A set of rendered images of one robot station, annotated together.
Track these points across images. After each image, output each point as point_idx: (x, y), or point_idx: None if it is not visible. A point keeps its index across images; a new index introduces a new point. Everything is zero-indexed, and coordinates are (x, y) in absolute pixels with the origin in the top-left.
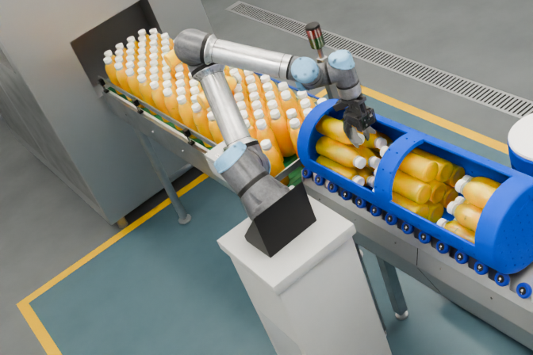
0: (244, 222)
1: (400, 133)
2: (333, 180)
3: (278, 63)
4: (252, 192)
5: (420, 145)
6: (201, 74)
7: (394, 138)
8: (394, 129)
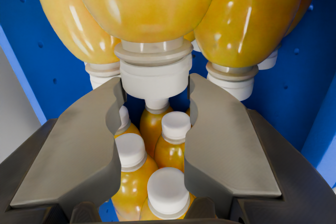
0: None
1: (316, 80)
2: None
3: None
4: None
5: (282, 135)
6: None
7: (306, 25)
8: (332, 55)
